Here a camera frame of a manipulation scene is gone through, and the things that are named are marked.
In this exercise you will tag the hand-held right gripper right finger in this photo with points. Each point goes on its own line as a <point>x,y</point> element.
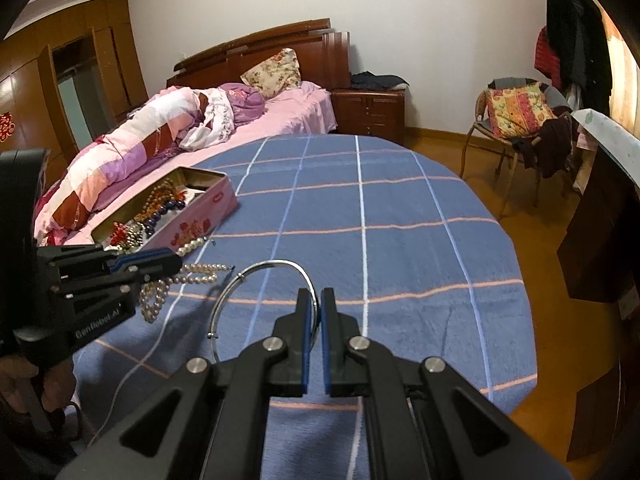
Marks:
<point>326,345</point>

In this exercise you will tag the wooden nightstand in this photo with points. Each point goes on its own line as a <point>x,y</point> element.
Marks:
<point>367,112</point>

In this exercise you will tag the wooden wardrobe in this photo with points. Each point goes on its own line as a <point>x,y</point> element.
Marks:
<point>30,90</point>

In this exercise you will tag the white floral garment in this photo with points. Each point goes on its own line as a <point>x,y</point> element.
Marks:
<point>210,120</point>

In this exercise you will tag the wooden bead strand orange tassels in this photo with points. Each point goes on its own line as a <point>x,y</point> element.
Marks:
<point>160,192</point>

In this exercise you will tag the pink bed sheet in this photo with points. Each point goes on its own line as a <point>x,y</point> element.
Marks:
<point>300,110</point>

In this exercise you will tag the white panel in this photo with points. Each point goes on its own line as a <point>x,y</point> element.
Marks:
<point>610,142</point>

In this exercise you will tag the purple garment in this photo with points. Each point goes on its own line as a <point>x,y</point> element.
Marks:
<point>247,102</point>

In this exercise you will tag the person's left hand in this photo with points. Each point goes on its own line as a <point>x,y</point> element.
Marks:
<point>55,385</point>

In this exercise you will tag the pink patchwork quilt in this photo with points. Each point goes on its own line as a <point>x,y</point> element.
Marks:
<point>125,150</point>

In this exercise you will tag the colourful patterned cushion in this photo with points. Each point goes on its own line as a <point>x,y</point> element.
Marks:
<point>520,110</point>

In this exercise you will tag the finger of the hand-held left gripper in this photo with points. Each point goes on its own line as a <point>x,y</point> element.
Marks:
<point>165,262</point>
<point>100,292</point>

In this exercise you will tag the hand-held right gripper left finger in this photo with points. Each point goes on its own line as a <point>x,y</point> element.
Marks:
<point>306,345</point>

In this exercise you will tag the red hanging garment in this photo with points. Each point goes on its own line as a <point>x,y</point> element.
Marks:
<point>542,55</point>

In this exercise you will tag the dark wooden desk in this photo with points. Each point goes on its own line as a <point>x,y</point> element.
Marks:
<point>605,230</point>

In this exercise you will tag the wooden chair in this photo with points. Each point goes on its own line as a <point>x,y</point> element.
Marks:
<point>475,125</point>

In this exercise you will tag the blue plaid blanket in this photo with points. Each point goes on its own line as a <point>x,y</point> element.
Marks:
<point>400,240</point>

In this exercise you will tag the pink tin box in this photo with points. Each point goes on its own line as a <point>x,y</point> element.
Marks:
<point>200,215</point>

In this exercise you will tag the floral pillow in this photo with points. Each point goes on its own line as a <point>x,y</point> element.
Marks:
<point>275,72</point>

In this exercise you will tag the wooden headboard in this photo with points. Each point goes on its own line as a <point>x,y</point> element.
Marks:
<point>240,55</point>

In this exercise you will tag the black hanging coat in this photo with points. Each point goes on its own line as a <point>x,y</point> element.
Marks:
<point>580,45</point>

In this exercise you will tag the dark folded clothes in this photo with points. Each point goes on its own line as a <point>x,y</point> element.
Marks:
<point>377,81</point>

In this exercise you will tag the red paper decoration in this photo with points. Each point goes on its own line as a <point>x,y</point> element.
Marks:
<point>6,127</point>

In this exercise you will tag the thin silver bangle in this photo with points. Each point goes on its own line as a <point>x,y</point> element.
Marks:
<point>241,275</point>

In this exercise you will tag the dark brown garment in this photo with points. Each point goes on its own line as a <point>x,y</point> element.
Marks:
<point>550,147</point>

